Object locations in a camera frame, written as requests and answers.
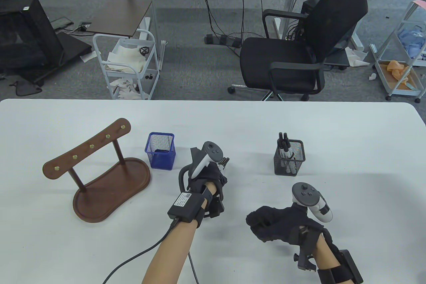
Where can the person's right hand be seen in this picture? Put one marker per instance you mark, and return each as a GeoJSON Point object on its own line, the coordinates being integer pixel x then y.
{"type": "Point", "coordinates": [279, 224]}

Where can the orange cloth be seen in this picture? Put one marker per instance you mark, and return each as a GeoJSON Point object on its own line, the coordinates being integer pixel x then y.
{"type": "Point", "coordinates": [396, 66]}

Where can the black wrist sensor box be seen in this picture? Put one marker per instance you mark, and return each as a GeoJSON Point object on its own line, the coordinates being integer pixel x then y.
{"type": "Point", "coordinates": [352, 265]}
{"type": "Point", "coordinates": [186, 205]}

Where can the small black round part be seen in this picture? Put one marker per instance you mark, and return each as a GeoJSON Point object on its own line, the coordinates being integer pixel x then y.
{"type": "Point", "coordinates": [144, 51]}

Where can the white crumpled floor sheet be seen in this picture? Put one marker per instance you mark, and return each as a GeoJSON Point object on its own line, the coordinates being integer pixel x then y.
{"type": "Point", "coordinates": [356, 59]}

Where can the white rolling cart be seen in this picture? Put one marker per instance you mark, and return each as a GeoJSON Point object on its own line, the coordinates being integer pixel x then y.
{"type": "Point", "coordinates": [143, 74]}

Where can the large black monitor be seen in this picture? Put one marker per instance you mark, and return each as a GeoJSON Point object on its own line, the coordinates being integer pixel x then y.
{"type": "Point", "coordinates": [23, 31]}

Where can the person's left hand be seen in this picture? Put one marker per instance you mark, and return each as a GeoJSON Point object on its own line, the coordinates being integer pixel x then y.
{"type": "Point", "coordinates": [209, 175]}

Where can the blue cloth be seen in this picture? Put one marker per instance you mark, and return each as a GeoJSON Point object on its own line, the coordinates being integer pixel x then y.
{"type": "Point", "coordinates": [412, 44]}

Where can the white shelf trolley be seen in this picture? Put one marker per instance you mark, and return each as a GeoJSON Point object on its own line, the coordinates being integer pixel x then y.
{"type": "Point", "coordinates": [404, 93]}

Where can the person's left forearm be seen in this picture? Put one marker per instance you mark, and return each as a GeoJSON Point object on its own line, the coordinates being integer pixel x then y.
{"type": "Point", "coordinates": [169, 254]}

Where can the blue mesh pen holder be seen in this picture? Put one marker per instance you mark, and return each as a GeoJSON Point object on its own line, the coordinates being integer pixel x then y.
{"type": "Point", "coordinates": [163, 160]}

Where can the black mesh pen holder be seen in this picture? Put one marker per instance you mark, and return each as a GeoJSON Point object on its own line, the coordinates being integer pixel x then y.
{"type": "Point", "coordinates": [299, 164]}

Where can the grey white handheld controller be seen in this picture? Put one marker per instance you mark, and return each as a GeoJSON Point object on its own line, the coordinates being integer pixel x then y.
{"type": "Point", "coordinates": [213, 150]}
{"type": "Point", "coordinates": [304, 194]}

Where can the brown wooden hook stand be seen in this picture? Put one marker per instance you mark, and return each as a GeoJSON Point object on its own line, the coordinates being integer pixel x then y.
{"type": "Point", "coordinates": [109, 187]}

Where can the brown side table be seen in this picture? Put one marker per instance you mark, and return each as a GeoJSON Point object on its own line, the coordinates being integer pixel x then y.
{"type": "Point", "coordinates": [119, 17]}

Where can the scribbled white papers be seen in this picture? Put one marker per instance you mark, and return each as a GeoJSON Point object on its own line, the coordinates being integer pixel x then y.
{"type": "Point", "coordinates": [126, 89]}

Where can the black computer tower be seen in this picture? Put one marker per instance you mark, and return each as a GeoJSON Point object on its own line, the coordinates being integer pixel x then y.
{"type": "Point", "coordinates": [308, 7]}

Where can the floor socket box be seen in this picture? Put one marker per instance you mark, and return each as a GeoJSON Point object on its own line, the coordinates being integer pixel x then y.
{"type": "Point", "coordinates": [85, 27]}

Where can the black monitor stand base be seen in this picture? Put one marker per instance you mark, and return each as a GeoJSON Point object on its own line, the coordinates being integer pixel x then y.
{"type": "Point", "coordinates": [71, 47]}

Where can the black mesh office chair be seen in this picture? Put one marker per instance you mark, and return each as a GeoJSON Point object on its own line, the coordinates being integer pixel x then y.
{"type": "Point", "coordinates": [276, 61]}

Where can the silver metal post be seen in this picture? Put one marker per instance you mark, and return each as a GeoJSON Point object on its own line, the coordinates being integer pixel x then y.
{"type": "Point", "coordinates": [152, 14]}

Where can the flat white paper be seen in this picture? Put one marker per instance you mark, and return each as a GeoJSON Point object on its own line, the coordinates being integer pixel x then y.
{"type": "Point", "coordinates": [87, 58]}

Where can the small crumpled white paper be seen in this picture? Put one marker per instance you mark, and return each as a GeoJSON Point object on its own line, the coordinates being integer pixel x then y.
{"type": "Point", "coordinates": [372, 76]}

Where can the white cloth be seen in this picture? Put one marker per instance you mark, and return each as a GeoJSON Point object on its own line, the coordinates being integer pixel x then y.
{"type": "Point", "coordinates": [124, 56]}

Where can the black floor power strip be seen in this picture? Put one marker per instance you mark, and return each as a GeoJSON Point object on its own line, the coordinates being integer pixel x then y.
{"type": "Point", "coordinates": [229, 41]}

